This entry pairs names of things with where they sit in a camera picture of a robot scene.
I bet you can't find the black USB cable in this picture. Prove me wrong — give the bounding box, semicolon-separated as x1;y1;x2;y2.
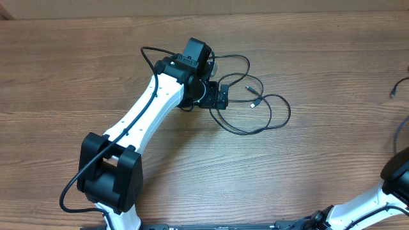
209;54;291;136
390;65;409;154

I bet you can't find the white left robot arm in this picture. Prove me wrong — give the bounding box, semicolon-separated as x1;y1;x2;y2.
76;54;228;229

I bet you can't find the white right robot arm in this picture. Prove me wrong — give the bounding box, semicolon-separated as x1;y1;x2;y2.
302;148;408;230

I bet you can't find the brown cardboard back panel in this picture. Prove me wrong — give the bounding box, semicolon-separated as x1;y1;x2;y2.
1;0;408;20

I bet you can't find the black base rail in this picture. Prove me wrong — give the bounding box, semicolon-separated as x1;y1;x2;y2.
79;220;320;230

